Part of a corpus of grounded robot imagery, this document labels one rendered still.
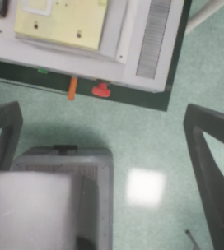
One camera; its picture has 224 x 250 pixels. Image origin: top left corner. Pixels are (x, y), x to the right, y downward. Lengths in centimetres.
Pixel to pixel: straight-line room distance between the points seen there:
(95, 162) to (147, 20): 78
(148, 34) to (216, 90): 103
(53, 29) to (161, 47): 22
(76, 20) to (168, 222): 137
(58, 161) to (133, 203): 60
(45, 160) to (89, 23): 83
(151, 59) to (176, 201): 118
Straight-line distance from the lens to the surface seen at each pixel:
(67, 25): 46
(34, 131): 142
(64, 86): 59
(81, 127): 135
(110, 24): 48
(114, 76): 48
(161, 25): 51
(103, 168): 112
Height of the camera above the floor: 133
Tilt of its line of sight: 83 degrees down
